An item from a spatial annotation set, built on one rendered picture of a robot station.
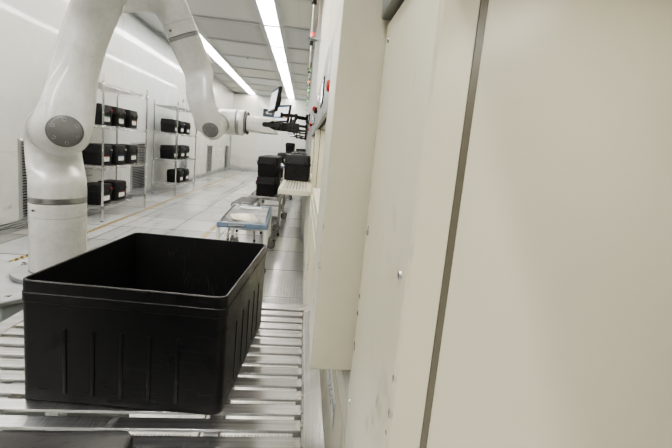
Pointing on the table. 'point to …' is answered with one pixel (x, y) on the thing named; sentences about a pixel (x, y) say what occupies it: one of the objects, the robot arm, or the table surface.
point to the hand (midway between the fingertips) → (293, 127)
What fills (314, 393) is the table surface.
